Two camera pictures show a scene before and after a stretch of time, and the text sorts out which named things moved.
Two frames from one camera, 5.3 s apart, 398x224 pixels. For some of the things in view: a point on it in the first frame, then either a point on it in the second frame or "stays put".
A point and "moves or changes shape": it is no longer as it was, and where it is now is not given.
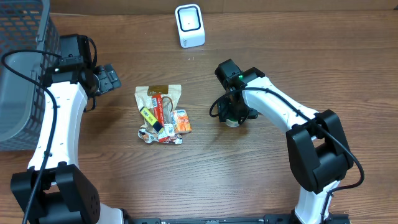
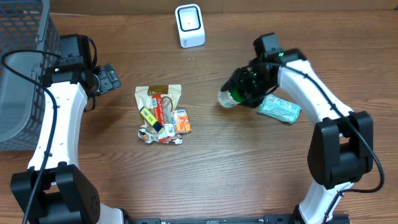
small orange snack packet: x=181 y=121 stays put
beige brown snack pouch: x=170 y=95 stays put
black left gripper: x=109 y=78 stays put
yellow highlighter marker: x=150 y=118 stays put
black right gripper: x=231 y=113 → x=241 y=84
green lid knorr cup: x=232 y=122 moves or changes shape
